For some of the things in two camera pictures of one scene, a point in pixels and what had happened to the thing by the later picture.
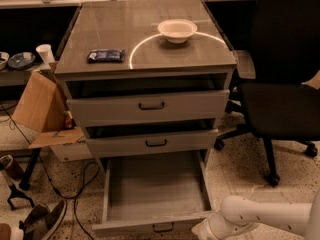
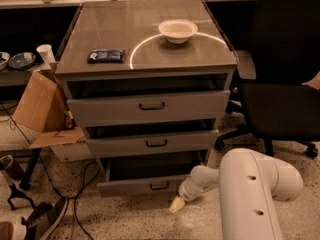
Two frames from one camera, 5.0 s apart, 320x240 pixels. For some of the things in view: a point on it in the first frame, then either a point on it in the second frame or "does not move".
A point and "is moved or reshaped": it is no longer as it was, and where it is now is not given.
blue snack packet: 106,56 does not move
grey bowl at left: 4,58 does not move
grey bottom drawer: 154,196 is moved or reshaped
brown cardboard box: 43,109 does not move
